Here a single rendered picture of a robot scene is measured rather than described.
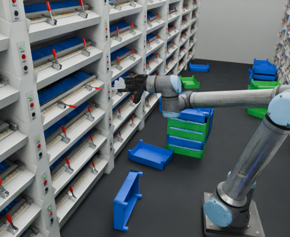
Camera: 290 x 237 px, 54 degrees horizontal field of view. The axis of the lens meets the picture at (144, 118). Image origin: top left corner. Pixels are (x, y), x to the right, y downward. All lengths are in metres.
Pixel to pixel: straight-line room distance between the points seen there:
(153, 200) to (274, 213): 0.75
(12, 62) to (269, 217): 1.63
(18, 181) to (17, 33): 0.59
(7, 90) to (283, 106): 1.01
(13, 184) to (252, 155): 0.99
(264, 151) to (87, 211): 1.11
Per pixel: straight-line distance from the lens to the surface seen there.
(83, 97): 1.58
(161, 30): 3.04
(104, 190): 1.98
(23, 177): 1.33
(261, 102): 1.35
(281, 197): 2.14
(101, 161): 2.03
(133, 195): 1.91
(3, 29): 1.13
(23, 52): 1.17
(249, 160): 1.29
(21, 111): 1.21
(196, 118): 2.16
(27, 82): 1.20
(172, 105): 1.43
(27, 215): 1.44
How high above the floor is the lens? 1.28
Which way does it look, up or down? 26 degrees down
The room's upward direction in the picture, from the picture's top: 1 degrees clockwise
